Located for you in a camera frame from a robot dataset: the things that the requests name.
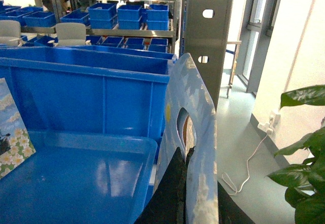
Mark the large blue bin behind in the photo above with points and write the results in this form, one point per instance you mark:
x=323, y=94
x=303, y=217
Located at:
x=76, y=90

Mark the grey chair left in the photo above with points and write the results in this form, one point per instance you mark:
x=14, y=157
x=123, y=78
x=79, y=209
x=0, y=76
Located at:
x=10, y=33

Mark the flower print gift bag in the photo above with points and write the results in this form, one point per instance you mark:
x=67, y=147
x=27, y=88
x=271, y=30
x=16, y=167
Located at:
x=190, y=122

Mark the steel roller rack frame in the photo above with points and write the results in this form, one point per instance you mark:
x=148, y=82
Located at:
x=206, y=34

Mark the grey chair middle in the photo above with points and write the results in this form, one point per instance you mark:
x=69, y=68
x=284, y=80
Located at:
x=71, y=34

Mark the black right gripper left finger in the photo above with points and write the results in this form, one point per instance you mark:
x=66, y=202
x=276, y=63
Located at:
x=167, y=204

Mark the green potted plant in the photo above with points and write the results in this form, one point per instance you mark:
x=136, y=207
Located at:
x=304, y=182

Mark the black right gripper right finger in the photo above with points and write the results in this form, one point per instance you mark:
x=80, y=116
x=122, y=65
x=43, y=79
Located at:
x=228, y=208

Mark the grey chair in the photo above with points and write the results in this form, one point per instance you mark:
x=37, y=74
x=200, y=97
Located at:
x=71, y=34
x=10, y=33

